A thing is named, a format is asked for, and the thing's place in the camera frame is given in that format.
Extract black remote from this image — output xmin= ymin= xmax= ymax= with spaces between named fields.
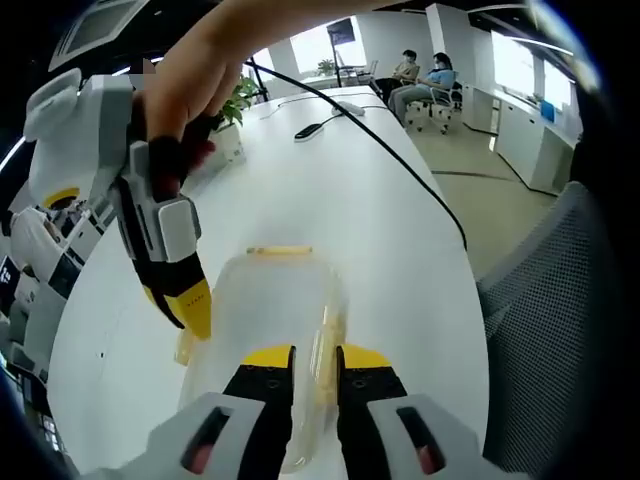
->
xmin=293 ymin=121 xmax=327 ymax=142

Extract black cable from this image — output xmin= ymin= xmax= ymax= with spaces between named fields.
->
xmin=243 ymin=56 xmax=470 ymax=252

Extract black tripod stand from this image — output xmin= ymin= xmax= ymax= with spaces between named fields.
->
xmin=326 ymin=16 xmax=369 ymax=90

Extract green potted plant white pot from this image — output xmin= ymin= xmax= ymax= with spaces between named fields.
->
xmin=208 ymin=73 xmax=262 ymax=168

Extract clear plastic container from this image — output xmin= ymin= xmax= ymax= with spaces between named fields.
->
xmin=178 ymin=251 xmax=350 ymax=475

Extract white low cabinets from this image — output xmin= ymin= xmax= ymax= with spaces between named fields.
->
xmin=460 ymin=81 xmax=584 ymax=195

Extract grey mesh chair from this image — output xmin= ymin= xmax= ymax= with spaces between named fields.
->
xmin=476 ymin=181 xmax=629 ymax=477

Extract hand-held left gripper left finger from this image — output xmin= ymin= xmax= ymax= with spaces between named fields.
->
xmin=82 ymin=343 xmax=298 ymax=480

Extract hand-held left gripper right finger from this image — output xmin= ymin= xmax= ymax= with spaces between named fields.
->
xmin=334 ymin=343 xmax=507 ymax=480

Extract white swivel office chair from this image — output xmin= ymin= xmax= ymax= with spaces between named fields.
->
xmin=403 ymin=79 xmax=465 ymax=135

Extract person's right hand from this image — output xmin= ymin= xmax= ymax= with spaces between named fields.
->
xmin=133 ymin=43 xmax=250 ymax=170

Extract ceiling air vent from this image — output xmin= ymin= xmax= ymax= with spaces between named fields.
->
xmin=46 ymin=0 xmax=149 ymax=72

